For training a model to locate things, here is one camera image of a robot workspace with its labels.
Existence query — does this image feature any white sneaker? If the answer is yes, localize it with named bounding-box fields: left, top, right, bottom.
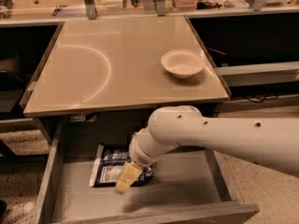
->
left=1, top=202, right=36, bottom=224

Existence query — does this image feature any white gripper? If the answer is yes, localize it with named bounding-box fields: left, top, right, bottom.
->
left=115, top=128, right=178, bottom=195

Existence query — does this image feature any open grey top drawer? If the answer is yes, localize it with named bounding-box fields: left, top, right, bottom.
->
left=32, top=121, right=259, bottom=224

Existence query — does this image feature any metal bracket post left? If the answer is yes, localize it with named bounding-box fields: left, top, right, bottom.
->
left=84, top=0, right=97, bottom=20

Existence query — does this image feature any white bowl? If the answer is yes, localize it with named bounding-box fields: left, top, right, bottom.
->
left=161, top=49, right=205, bottom=78

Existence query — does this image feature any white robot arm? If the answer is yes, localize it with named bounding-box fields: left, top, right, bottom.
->
left=116, top=105, right=299, bottom=194

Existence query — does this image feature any grey drawer cabinet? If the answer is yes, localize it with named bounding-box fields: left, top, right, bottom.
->
left=20, top=15, right=233, bottom=146

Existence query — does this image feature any blue chip bag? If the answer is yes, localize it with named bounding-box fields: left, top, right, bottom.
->
left=89, top=144, right=157, bottom=188

